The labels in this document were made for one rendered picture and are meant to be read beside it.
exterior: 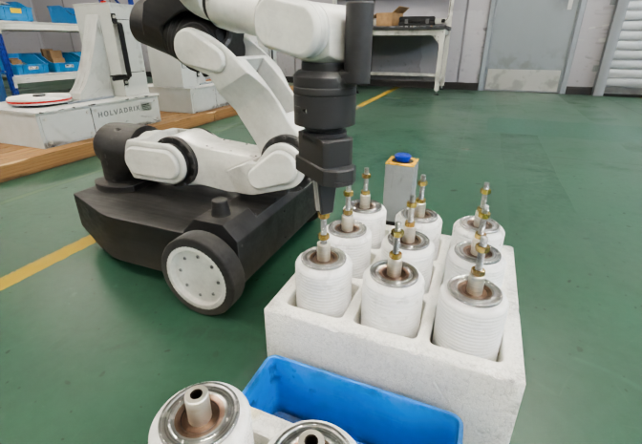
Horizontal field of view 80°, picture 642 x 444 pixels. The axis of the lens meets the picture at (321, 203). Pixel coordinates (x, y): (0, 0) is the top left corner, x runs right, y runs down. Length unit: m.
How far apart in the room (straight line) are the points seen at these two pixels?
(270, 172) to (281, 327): 0.39
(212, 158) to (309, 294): 0.55
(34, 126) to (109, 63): 0.68
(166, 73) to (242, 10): 2.67
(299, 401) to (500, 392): 0.31
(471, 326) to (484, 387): 0.08
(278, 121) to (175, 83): 2.34
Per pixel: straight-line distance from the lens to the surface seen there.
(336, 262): 0.63
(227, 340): 0.88
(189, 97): 3.14
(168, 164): 1.10
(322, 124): 0.52
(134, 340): 0.95
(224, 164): 1.04
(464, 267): 0.68
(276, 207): 1.02
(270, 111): 0.93
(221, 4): 0.64
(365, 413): 0.66
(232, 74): 0.94
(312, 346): 0.65
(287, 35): 0.52
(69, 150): 2.39
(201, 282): 0.92
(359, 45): 0.50
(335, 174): 0.52
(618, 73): 5.74
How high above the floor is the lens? 0.58
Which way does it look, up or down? 23 degrees down
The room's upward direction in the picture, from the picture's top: straight up
